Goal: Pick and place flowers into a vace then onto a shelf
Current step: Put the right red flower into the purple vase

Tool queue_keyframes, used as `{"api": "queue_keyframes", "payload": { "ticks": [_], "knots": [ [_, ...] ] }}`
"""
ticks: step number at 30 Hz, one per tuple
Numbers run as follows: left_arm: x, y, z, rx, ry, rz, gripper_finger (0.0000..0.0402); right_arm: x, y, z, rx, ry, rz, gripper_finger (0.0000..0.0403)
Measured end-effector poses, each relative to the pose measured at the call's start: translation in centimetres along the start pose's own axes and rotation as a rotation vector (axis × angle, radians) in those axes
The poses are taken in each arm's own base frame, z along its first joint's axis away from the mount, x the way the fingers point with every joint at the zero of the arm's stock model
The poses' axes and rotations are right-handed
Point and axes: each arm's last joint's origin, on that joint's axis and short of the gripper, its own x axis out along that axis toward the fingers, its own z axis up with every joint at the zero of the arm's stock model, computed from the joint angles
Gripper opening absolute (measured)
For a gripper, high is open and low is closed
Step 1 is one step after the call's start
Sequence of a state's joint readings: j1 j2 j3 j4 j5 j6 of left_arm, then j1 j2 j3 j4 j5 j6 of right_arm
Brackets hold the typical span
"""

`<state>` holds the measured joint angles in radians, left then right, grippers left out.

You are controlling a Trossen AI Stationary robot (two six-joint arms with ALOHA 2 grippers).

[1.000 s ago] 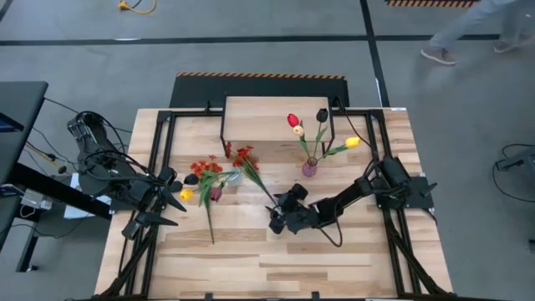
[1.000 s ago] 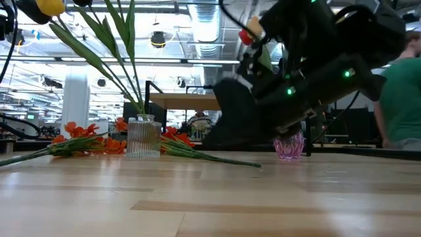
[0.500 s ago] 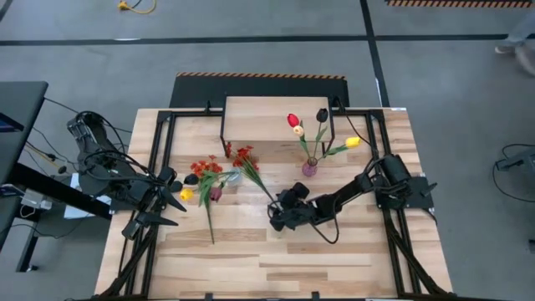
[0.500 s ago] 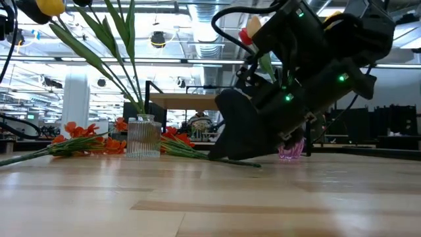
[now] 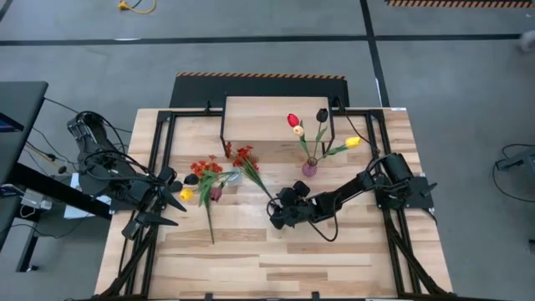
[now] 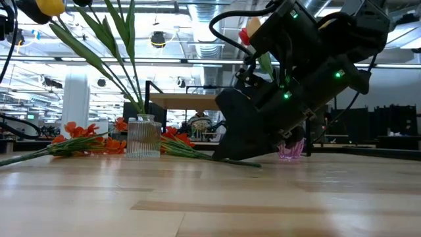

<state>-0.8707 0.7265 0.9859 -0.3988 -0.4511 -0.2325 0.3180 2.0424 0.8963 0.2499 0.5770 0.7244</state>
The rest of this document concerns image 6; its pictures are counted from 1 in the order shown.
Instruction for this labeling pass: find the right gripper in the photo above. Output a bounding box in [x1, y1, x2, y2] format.
[213, 54, 372, 162]

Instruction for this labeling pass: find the purple glass vase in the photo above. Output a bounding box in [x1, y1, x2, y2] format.
[277, 138, 306, 161]

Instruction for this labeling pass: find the red artificial tulip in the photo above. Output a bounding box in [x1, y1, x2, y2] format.
[238, 28, 274, 80]

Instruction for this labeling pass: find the clear ribbed glass vase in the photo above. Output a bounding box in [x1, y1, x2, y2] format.
[126, 113, 162, 159]

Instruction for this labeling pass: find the person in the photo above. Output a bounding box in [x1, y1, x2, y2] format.
[187, 111, 213, 141]

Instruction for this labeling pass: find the black equipment cabinet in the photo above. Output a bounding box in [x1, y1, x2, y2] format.
[330, 107, 371, 136]
[374, 104, 419, 136]

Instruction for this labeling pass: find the red artificial flower bunch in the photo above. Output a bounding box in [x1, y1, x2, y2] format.
[160, 126, 262, 169]
[0, 117, 128, 168]

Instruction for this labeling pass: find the black round ceiling fixture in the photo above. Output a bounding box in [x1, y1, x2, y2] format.
[150, 31, 167, 49]
[5, 28, 26, 46]

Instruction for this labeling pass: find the white building pillar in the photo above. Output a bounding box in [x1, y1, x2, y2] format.
[61, 65, 90, 132]

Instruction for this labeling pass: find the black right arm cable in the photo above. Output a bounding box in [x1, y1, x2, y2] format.
[310, 54, 379, 145]

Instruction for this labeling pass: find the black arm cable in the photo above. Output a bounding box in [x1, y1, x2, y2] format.
[310, 54, 379, 145]
[0, 113, 43, 141]

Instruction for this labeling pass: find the black aluminium table frame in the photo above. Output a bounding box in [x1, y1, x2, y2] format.
[0, 80, 421, 162]

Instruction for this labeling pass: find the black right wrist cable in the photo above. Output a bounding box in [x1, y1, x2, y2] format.
[209, 9, 276, 57]

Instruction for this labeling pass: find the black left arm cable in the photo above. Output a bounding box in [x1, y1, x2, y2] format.
[0, 113, 43, 141]

